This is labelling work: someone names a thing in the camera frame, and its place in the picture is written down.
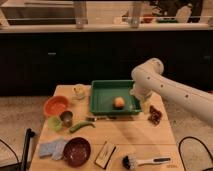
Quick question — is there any black stand left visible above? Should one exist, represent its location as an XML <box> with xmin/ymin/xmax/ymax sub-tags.
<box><xmin>0</xmin><ymin>128</ymin><xmax>36</xmax><ymax>171</ymax></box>

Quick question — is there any small metal cup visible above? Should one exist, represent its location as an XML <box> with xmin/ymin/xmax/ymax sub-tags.
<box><xmin>60</xmin><ymin>111</ymin><xmax>73</xmax><ymax>127</ymax></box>

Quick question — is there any light green cup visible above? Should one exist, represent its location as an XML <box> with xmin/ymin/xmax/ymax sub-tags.
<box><xmin>47</xmin><ymin>117</ymin><xmax>62</xmax><ymax>131</ymax></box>

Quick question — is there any dark handled knife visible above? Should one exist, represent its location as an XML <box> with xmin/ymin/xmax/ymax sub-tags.
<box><xmin>86</xmin><ymin>116</ymin><xmax>117</xmax><ymax>122</ymax></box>

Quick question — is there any green pepper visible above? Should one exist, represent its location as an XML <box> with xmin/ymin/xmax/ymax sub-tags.
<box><xmin>69</xmin><ymin>121</ymin><xmax>95</xmax><ymax>133</ymax></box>

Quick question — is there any black cable right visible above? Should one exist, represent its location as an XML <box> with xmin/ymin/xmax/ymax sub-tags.
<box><xmin>178</xmin><ymin>136</ymin><xmax>213</xmax><ymax>171</ymax></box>

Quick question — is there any black cabinet counter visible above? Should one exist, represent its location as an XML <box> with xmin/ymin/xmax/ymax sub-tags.
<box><xmin>0</xmin><ymin>31</ymin><xmax>213</xmax><ymax>96</ymax></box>

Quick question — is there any blue sponge cloth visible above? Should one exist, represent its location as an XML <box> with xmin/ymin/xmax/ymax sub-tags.
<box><xmin>39</xmin><ymin>139</ymin><xmax>67</xmax><ymax>160</ymax></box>

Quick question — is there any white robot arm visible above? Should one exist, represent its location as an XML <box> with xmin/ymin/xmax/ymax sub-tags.
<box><xmin>131</xmin><ymin>58</ymin><xmax>213</xmax><ymax>127</ymax></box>

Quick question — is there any brown dried fruit cluster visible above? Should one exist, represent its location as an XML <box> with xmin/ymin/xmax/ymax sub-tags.
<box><xmin>148</xmin><ymin>105</ymin><xmax>162</xmax><ymax>125</ymax></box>

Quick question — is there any orange bowl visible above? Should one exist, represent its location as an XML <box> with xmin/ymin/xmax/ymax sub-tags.
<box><xmin>43</xmin><ymin>96</ymin><xmax>69</xmax><ymax>117</ymax></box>

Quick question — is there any white dish brush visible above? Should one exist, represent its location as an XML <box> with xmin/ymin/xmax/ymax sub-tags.
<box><xmin>122</xmin><ymin>155</ymin><xmax>171</xmax><ymax>170</ymax></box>

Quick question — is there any orange apple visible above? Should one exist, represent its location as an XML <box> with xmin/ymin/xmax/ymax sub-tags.
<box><xmin>113</xmin><ymin>97</ymin><xmax>125</xmax><ymax>109</ymax></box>

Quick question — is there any cream yellow mug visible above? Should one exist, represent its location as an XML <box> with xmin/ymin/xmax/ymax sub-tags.
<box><xmin>73</xmin><ymin>84</ymin><xmax>85</xmax><ymax>100</ymax></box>

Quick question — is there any black white box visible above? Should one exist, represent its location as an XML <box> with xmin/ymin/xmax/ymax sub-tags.
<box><xmin>94</xmin><ymin>141</ymin><xmax>116</xmax><ymax>169</ymax></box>

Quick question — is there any green plastic tray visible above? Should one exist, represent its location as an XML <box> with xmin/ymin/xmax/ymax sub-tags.
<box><xmin>89</xmin><ymin>80</ymin><xmax>142</xmax><ymax>115</ymax></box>

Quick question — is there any maroon bowl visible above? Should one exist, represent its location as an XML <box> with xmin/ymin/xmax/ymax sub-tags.
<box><xmin>63</xmin><ymin>137</ymin><xmax>91</xmax><ymax>168</ymax></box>

